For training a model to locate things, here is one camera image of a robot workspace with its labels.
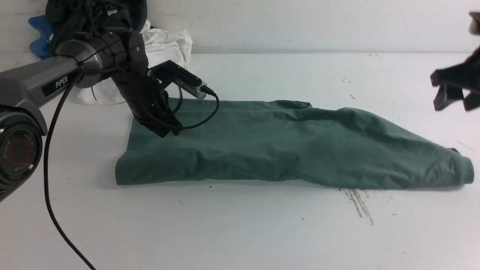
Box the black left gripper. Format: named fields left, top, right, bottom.
left=111, top=28, right=182, bottom=137

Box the white crumpled garment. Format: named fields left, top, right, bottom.
left=77, top=20, right=193, bottom=106

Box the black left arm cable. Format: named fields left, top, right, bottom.
left=43, top=67, right=220, bottom=270

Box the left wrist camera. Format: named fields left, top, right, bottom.
left=150, top=60, right=206, bottom=100

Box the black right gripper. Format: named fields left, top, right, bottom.
left=430, top=11, right=480, bottom=111

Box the green long-sleeved shirt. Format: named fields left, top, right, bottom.
left=115, top=100, right=474, bottom=189

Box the blue crumpled garment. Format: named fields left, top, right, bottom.
left=28, top=15, right=53, bottom=60

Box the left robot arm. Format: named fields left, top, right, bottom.
left=0, top=27, right=202, bottom=200

